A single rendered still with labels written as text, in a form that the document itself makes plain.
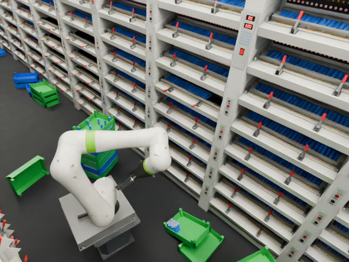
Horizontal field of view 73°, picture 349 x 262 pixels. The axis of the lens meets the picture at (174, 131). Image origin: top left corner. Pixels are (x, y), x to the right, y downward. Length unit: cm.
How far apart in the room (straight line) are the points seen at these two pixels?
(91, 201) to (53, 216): 96
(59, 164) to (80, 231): 63
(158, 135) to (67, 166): 43
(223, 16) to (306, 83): 54
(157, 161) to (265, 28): 81
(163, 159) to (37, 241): 129
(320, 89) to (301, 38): 24
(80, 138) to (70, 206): 66
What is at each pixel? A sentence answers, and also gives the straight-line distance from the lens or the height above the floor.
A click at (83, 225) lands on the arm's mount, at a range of 166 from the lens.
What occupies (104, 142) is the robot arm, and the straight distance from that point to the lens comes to 121.
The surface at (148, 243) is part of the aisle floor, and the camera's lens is 198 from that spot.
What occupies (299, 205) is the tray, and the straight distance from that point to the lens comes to 170.
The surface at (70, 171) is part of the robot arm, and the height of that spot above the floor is 97.
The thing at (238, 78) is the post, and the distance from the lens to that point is 139.
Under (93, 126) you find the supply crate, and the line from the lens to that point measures 218.
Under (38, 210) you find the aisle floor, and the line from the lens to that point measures 230.
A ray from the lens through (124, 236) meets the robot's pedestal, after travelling 186.
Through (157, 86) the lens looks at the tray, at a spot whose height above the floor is 92.
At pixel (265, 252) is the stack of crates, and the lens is 169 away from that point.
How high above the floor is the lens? 175
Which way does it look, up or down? 37 degrees down
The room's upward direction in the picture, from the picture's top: 6 degrees clockwise
